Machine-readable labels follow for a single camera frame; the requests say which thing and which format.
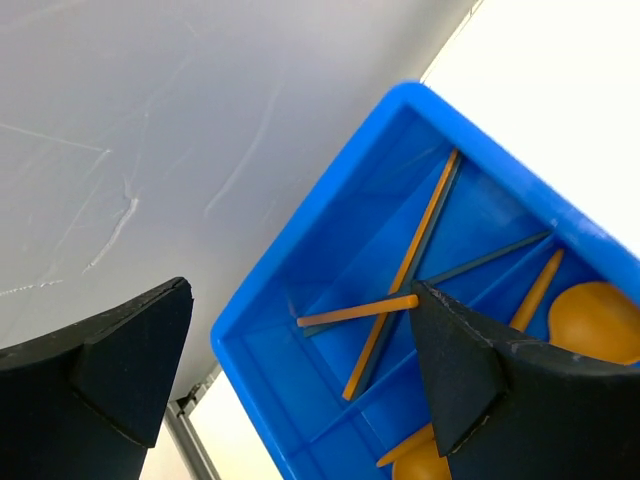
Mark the aluminium table frame rail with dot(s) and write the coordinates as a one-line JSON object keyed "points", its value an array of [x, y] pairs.
{"points": [[185, 436]]}

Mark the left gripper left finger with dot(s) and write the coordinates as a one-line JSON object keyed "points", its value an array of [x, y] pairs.
{"points": [[87, 401]]}

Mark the blue chopstick horizontal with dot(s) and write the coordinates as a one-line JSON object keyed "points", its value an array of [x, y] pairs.
{"points": [[458, 270]]}

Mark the orange chopstick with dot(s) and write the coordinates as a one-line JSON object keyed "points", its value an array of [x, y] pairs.
{"points": [[420, 240], [388, 305]]}

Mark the orange chopstick top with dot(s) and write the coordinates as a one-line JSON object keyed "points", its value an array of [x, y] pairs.
{"points": [[388, 305]]}

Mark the orange spoon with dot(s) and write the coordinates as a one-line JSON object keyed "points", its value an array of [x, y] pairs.
{"points": [[417, 457], [597, 320]]}

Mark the blue chopstick diagonal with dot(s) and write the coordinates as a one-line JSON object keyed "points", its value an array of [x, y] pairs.
{"points": [[440, 210]]}

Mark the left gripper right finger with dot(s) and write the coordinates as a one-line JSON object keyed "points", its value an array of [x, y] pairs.
{"points": [[505, 405]]}

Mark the blue plastic divided bin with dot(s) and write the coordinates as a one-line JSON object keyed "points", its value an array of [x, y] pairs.
{"points": [[416, 191]]}

